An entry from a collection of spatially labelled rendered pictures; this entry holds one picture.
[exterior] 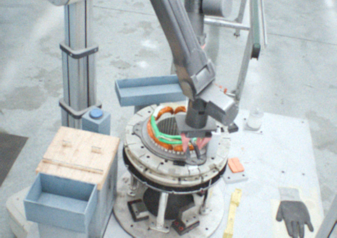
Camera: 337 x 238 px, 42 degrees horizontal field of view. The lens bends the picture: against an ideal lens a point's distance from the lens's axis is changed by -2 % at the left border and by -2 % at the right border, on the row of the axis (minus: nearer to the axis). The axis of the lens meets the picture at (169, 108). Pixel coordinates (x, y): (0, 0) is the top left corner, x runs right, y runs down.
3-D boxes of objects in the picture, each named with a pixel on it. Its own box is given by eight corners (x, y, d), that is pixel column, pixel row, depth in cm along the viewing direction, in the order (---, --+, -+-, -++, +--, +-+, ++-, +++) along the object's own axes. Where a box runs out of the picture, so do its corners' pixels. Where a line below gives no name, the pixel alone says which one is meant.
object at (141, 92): (172, 131, 185) (180, 73, 168) (180, 149, 177) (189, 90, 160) (112, 138, 178) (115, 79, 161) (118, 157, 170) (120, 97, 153)
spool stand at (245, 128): (263, 135, 190) (268, 116, 184) (242, 131, 190) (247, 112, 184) (262, 121, 197) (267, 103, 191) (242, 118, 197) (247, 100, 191)
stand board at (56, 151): (101, 190, 123) (101, 184, 121) (36, 176, 124) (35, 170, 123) (119, 143, 138) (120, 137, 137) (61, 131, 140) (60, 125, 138)
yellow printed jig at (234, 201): (232, 241, 145) (235, 235, 143) (222, 238, 145) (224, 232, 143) (241, 192, 162) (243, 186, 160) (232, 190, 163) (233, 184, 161)
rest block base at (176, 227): (170, 225, 145) (171, 221, 144) (190, 215, 149) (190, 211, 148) (180, 236, 142) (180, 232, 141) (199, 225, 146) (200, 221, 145)
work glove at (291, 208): (315, 244, 147) (317, 240, 145) (276, 238, 147) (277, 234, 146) (308, 191, 166) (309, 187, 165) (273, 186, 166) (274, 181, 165)
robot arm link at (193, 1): (192, -10, 121) (180, -11, 116) (214, -9, 117) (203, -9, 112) (190, 15, 123) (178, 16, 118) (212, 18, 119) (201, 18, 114)
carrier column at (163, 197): (162, 230, 143) (169, 187, 130) (155, 229, 143) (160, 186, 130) (164, 225, 145) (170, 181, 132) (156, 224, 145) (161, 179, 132)
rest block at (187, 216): (177, 219, 145) (179, 208, 142) (190, 211, 148) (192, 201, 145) (185, 228, 142) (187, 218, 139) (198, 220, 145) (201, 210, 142)
